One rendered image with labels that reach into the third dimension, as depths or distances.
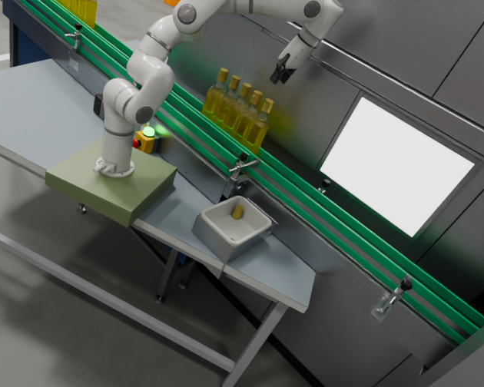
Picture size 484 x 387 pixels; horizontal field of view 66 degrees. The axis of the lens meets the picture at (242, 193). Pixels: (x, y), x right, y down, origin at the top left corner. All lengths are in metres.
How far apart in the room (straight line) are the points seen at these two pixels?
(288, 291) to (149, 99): 0.74
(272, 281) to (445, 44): 0.89
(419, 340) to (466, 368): 0.24
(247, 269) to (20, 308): 1.10
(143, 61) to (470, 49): 0.93
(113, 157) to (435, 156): 1.02
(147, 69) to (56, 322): 1.22
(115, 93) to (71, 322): 1.11
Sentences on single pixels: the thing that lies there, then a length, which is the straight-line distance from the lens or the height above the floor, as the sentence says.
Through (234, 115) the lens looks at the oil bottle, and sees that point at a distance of 1.44.
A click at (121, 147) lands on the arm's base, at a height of 0.93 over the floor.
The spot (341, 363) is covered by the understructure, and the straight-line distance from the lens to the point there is 1.84.
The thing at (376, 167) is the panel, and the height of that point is 1.13.
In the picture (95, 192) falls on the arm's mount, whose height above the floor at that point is 0.81.
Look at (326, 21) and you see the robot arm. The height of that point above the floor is 1.47.
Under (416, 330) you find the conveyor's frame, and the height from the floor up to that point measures 0.84.
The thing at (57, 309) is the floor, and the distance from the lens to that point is 1.94.
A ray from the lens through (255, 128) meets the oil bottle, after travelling 1.38.
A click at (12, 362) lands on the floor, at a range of 1.82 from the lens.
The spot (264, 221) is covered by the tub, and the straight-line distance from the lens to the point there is 1.33.
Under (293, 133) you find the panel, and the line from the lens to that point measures 1.47.
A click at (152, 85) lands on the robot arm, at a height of 1.18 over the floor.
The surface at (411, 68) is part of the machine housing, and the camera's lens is 1.32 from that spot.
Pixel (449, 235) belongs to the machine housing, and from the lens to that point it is 1.39.
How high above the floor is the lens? 1.61
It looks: 34 degrees down
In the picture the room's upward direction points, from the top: 24 degrees clockwise
